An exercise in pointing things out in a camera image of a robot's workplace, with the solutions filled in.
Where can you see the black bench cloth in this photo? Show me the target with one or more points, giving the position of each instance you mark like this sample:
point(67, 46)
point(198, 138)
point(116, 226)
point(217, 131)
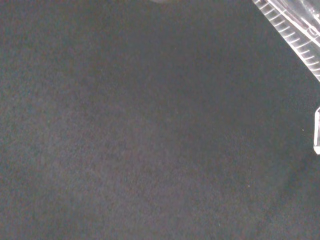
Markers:
point(125, 125)

